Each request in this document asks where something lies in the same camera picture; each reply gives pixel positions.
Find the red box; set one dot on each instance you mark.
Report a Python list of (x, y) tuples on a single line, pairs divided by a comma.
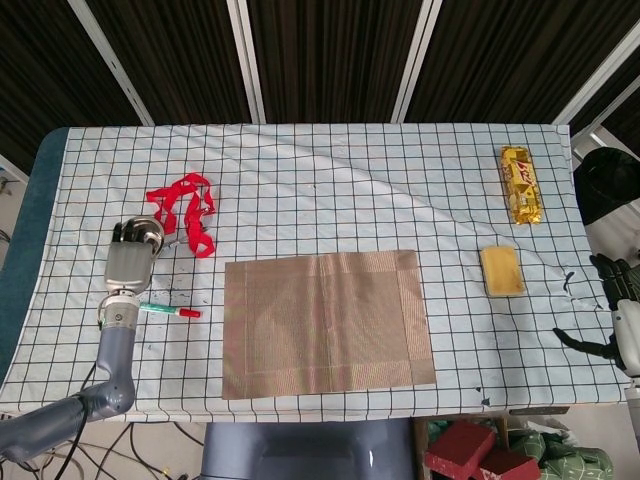
[(510, 466), (457, 445)]

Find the brown woven placemat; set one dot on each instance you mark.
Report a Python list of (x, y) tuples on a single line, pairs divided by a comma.
[(325, 325)]

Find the green patterned bag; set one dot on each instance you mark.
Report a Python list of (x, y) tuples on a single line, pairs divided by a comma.
[(565, 455)]

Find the white checkered tablecloth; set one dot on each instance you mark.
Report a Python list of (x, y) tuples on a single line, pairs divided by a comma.
[(325, 175)]

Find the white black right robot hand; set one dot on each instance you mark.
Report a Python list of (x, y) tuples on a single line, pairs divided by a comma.
[(629, 330)]

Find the white partition frame post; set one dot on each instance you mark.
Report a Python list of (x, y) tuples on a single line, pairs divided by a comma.
[(600, 55), (412, 60), (247, 60), (110, 55)]

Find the blue grey left robot arm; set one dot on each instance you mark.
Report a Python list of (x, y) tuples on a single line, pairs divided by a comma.
[(117, 350)]

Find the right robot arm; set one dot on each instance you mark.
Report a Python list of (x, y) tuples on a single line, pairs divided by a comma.
[(634, 387)]

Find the yellow sponge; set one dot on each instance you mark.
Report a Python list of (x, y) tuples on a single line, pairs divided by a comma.
[(502, 272)]

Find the black white machine part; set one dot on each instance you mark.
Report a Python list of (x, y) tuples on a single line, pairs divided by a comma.
[(605, 185)]

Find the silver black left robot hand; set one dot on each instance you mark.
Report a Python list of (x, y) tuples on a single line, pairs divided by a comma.
[(127, 265)]

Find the yellow snack packet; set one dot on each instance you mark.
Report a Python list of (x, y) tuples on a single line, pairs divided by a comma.
[(521, 185)]

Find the blue grey robot torso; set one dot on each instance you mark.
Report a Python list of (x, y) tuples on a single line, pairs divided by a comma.
[(300, 450)]

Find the green white marker red cap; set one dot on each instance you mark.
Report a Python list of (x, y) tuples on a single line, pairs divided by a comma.
[(170, 309)]

